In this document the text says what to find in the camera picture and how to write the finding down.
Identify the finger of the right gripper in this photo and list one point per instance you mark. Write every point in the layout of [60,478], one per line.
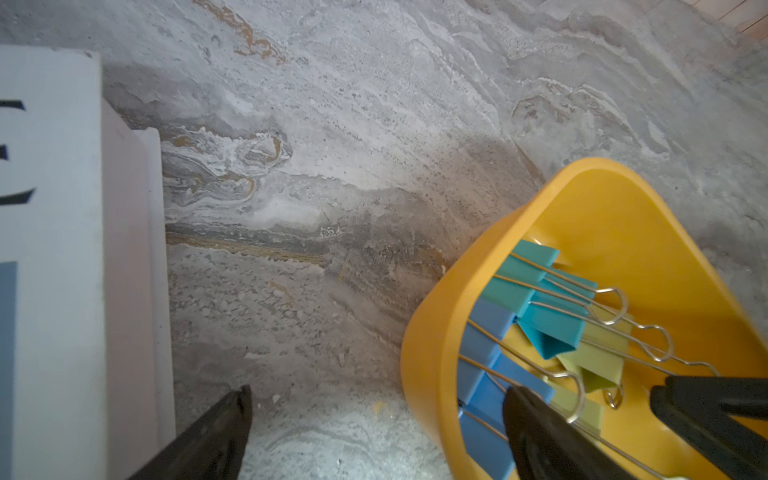
[702,411]

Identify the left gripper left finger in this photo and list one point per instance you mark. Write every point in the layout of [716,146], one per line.
[213,447]

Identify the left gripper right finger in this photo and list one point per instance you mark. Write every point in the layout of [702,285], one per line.
[545,446]

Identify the blue binder clip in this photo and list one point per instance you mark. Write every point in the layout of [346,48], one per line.
[488,323]
[481,388]

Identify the yellow plastic storage box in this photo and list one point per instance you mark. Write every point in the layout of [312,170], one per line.
[609,227]

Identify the LOEWE magazine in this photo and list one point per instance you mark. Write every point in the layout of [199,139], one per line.
[86,364]

